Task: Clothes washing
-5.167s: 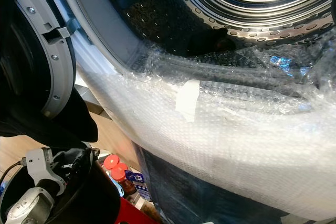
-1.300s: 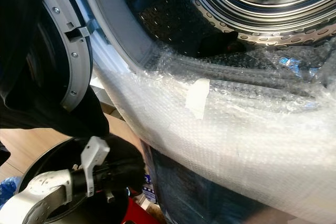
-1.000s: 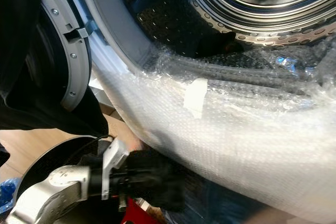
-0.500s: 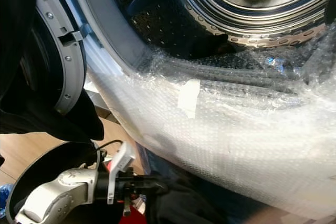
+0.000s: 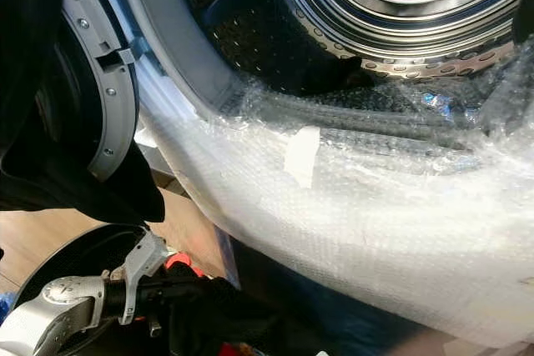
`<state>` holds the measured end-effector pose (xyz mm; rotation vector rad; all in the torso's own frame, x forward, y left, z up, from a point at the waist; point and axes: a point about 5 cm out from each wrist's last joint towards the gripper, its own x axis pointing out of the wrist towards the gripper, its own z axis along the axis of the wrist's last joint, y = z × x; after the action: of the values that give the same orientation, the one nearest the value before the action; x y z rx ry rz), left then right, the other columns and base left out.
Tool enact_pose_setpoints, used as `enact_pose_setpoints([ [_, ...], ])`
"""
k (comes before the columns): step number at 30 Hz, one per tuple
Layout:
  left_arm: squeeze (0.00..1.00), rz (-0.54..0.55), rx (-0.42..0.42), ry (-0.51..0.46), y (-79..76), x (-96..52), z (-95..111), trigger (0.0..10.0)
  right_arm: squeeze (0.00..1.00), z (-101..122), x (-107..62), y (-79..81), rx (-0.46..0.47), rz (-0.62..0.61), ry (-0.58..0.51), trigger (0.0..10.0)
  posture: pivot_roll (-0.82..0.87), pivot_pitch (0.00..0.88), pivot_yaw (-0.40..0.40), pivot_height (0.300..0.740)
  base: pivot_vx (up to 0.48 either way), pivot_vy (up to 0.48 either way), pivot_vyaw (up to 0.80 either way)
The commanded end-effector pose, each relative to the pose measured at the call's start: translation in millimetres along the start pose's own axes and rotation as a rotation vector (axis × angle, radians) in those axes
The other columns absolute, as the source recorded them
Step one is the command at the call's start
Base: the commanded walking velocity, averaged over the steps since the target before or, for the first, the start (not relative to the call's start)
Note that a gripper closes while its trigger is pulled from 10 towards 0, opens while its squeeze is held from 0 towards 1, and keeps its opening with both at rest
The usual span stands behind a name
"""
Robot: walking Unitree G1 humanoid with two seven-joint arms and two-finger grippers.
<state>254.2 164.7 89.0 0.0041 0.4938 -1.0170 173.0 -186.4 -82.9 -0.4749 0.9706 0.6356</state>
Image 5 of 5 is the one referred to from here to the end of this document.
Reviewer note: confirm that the clear bubble wrap sheet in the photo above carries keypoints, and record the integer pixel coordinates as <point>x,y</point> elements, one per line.
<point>342,239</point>

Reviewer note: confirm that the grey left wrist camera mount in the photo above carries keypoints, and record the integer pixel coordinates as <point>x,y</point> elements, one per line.
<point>140,268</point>

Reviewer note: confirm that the small black garment in drum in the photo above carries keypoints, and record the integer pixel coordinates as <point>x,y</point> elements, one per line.
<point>327,81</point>

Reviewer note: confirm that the large black hanging garment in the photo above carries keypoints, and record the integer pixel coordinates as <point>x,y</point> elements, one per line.
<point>25,81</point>

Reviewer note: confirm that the white tape strip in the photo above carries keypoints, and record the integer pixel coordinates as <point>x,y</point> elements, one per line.
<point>302,156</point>

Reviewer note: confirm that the red cloth item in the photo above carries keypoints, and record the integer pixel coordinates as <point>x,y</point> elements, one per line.
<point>182,264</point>

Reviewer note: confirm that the steel perforated washer drum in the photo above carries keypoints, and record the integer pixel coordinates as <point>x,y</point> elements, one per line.
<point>400,14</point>

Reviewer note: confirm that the blue plastic bag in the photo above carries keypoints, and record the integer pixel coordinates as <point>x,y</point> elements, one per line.
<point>5,306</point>

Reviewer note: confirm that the grey round washer door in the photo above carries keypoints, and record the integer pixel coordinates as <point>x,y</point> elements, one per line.
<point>117,114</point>

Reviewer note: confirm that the white front-load washing machine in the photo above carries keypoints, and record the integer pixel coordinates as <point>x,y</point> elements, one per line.
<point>167,39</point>

